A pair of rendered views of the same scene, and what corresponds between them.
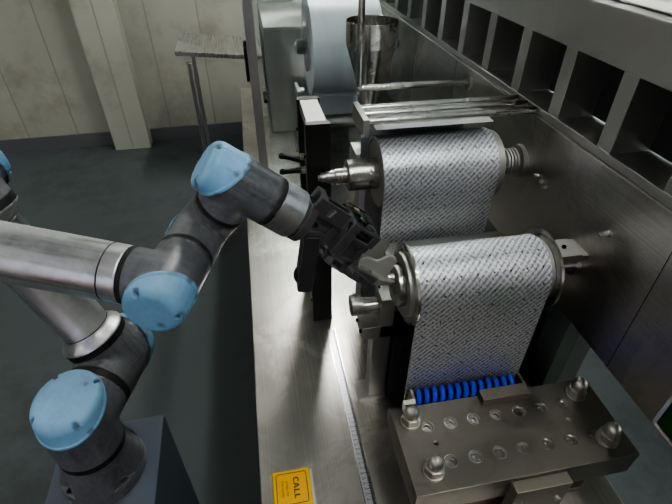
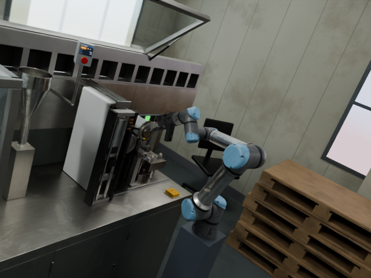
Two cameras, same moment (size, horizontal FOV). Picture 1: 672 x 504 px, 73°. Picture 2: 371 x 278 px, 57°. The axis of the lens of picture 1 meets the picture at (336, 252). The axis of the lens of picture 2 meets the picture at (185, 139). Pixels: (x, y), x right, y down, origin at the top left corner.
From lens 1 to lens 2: 2.36 m
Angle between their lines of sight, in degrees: 111
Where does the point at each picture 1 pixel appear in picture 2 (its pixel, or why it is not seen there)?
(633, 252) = (127, 97)
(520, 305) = not seen: hidden behind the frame
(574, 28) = (101, 54)
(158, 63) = not seen: outside the picture
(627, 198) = (124, 87)
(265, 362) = (141, 208)
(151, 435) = (188, 225)
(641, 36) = (121, 54)
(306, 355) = (130, 199)
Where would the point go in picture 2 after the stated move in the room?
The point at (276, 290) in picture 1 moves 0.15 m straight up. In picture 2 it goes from (102, 214) to (109, 190)
